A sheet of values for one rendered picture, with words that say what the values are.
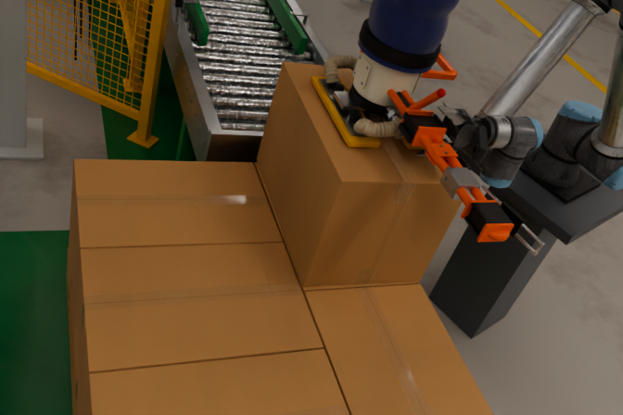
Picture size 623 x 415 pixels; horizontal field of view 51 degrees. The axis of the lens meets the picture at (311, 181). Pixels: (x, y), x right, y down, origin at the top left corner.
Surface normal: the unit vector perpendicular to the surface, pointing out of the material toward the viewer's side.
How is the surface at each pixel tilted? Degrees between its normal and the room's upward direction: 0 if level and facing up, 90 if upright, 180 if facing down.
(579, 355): 0
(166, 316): 0
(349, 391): 0
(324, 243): 90
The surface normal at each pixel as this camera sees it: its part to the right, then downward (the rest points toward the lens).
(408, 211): 0.29, 0.64
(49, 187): 0.26, -0.77
